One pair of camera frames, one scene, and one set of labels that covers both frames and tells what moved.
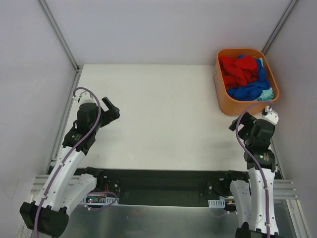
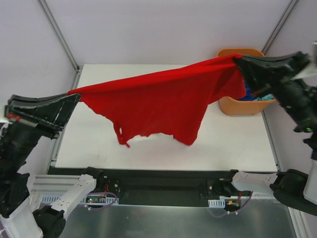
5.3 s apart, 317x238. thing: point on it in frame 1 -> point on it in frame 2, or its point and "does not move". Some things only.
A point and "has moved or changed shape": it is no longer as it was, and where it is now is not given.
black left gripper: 109,114 -> 28,122
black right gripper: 244,121 -> 283,77
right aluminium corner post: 280,26 does not move
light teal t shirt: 267,93 does not move
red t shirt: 236,73 has moved or changed shape
